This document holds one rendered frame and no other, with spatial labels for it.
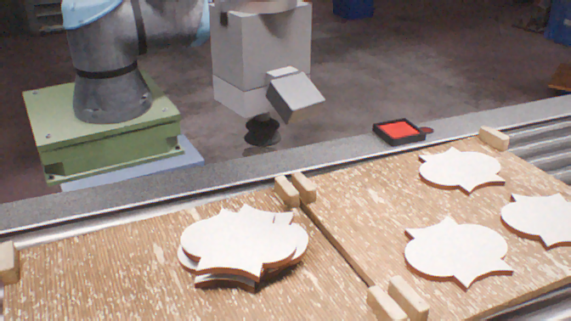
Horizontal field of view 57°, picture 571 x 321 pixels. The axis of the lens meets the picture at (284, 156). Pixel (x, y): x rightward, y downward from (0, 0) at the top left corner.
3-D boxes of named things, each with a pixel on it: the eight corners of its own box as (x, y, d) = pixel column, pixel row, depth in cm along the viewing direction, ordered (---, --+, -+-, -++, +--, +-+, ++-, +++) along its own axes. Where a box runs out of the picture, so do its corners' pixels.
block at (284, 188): (274, 190, 84) (273, 176, 83) (284, 188, 85) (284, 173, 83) (289, 211, 79) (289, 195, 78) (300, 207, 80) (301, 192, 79)
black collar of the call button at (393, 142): (371, 131, 107) (372, 123, 106) (404, 125, 110) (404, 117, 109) (392, 147, 101) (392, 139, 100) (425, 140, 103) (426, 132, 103)
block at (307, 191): (290, 186, 85) (290, 171, 84) (300, 183, 86) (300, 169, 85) (307, 205, 80) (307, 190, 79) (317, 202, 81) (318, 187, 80)
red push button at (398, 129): (377, 132, 107) (377, 126, 106) (403, 126, 109) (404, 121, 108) (393, 144, 102) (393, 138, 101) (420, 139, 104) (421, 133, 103)
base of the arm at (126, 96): (65, 102, 108) (54, 56, 103) (136, 85, 115) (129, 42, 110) (87, 132, 97) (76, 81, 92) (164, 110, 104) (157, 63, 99)
